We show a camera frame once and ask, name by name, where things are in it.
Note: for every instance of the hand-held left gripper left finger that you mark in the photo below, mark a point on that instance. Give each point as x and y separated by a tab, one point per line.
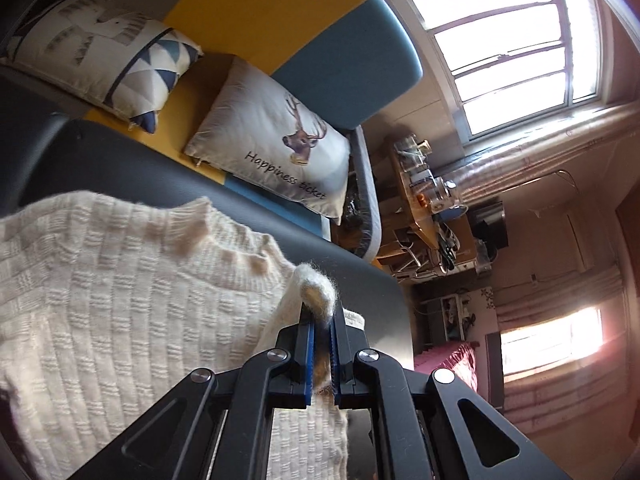
306	360

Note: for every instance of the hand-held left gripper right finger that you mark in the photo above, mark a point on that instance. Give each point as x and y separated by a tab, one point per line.
336	360

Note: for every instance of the cream knit sweater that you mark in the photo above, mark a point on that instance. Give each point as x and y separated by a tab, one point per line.
125	310

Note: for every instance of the red ruffled bedspread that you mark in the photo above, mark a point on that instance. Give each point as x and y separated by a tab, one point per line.
447	365

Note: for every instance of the white low shelf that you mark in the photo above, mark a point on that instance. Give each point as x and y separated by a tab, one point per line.
450	317

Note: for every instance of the wooden side table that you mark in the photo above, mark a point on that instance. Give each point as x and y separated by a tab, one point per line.
415	220

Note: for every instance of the black flat television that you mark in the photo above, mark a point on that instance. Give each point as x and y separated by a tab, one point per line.
487	225

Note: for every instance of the small side window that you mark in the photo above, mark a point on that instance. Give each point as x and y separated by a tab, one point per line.
550	340

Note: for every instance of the white deer print pillow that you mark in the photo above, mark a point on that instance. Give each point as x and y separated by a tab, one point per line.
270	135

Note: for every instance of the sheer side curtain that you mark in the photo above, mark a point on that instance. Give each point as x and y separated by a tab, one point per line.
565	390

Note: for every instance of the patterned beige curtain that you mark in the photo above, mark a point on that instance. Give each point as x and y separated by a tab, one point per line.
550	155

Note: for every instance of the grey yellow blue sofa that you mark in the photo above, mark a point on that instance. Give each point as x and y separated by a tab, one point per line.
345	60

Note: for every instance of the large barred window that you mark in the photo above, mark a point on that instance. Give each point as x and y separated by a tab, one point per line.
500	50

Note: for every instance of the white triangle print pillow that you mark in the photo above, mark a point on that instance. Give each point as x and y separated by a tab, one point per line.
100	45

